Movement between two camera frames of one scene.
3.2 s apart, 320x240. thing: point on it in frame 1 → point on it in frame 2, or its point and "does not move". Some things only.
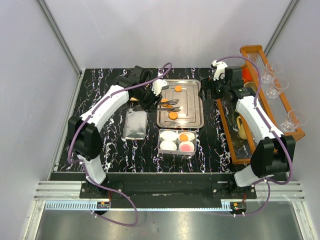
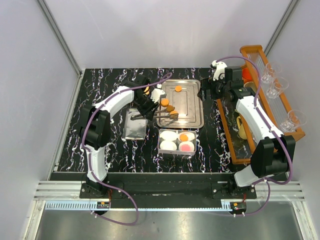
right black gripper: (207, 84) does not move
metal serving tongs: (170, 102) → (160, 114)
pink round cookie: (185, 147) does not move
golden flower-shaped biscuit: (183, 137) does not move
